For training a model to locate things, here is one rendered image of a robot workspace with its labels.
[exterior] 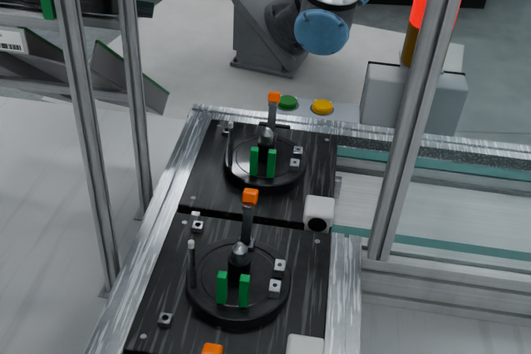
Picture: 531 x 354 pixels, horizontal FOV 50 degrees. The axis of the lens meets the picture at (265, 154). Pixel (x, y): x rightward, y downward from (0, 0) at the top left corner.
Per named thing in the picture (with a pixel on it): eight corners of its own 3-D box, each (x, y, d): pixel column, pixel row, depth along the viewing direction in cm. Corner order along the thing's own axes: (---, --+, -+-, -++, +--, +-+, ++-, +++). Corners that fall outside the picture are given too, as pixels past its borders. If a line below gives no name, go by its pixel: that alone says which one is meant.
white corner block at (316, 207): (303, 212, 92) (306, 193, 89) (332, 216, 91) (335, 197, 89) (300, 232, 88) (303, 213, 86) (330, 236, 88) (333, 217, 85)
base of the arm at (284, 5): (279, -3, 149) (308, -25, 143) (312, 45, 151) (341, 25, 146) (254, 12, 137) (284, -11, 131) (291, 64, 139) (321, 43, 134)
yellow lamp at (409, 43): (399, 50, 71) (408, 13, 68) (440, 54, 70) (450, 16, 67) (401, 69, 67) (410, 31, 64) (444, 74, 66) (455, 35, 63)
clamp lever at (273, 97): (265, 133, 100) (269, 90, 98) (276, 134, 100) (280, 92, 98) (262, 137, 97) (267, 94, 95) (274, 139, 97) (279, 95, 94)
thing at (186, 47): (175, -2, 184) (175, -11, 182) (461, 54, 164) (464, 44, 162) (43, 109, 131) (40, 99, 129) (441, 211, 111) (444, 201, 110)
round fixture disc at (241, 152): (231, 137, 103) (231, 128, 102) (309, 148, 102) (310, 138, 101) (216, 188, 92) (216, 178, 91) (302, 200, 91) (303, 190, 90)
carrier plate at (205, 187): (210, 127, 109) (210, 118, 107) (337, 143, 107) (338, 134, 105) (178, 214, 90) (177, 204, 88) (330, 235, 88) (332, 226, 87)
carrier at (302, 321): (175, 220, 89) (171, 158, 81) (329, 242, 87) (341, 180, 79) (123, 359, 70) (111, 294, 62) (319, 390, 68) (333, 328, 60)
